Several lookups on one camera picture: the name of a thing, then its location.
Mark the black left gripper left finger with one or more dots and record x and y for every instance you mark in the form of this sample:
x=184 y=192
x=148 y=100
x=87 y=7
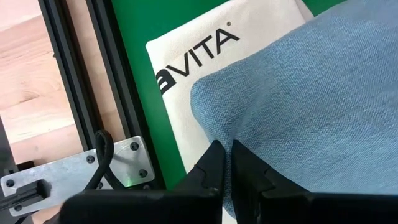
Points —
x=140 y=207

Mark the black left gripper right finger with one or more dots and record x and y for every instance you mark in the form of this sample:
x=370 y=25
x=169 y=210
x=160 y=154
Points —
x=311 y=208

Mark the light blue jeans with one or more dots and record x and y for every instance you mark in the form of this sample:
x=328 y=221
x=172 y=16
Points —
x=311 y=93

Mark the white cloth tote bag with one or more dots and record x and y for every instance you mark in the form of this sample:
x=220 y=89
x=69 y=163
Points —
x=186 y=124

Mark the green table mat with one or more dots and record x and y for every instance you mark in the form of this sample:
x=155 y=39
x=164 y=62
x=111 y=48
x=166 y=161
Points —
x=140 y=31

